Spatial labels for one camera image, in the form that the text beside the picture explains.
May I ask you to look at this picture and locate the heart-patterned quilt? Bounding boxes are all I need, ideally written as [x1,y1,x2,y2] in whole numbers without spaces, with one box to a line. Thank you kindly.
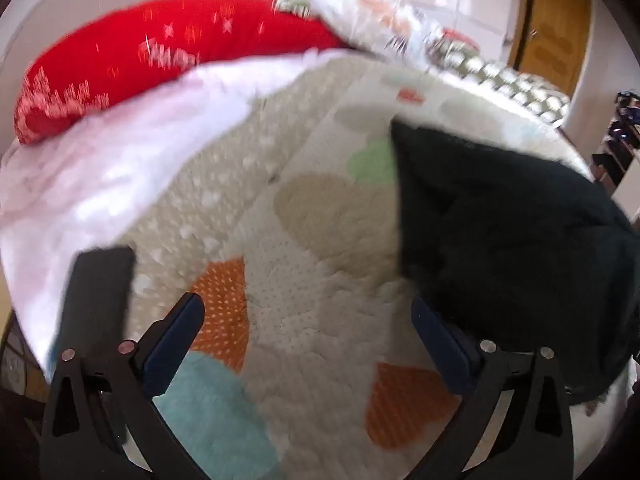
[115,52,626,480]

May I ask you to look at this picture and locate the black pants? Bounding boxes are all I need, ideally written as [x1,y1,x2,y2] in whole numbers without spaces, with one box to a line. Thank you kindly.
[390,120,640,406]

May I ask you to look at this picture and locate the wooden door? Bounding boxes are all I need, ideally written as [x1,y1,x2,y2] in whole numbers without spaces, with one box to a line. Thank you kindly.
[507,0,593,98]

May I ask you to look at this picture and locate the rack with clothes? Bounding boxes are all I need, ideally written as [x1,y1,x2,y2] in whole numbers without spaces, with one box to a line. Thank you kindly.
[592,90,640,196]

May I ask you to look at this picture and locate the white bed sheet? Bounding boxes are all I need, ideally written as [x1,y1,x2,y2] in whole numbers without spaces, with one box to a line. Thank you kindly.
[0,50,341,361]

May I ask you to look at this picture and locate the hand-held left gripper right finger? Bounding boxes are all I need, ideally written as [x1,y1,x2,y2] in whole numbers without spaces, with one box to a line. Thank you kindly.
[410,296,572,480]

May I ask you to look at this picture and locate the green dotted bolster pillow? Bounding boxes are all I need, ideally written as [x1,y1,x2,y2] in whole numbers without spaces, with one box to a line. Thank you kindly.
[430,35,573,126]

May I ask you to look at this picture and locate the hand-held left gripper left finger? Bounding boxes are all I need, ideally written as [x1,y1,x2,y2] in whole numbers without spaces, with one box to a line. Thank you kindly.
[40,247,206,480]

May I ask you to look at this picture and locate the red patterned pillow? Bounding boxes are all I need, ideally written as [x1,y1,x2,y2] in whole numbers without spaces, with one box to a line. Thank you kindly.
[14,0,351,146]

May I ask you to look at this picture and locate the white floral pillow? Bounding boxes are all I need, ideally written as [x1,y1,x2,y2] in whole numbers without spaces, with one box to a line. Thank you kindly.
[272,0,451,73]

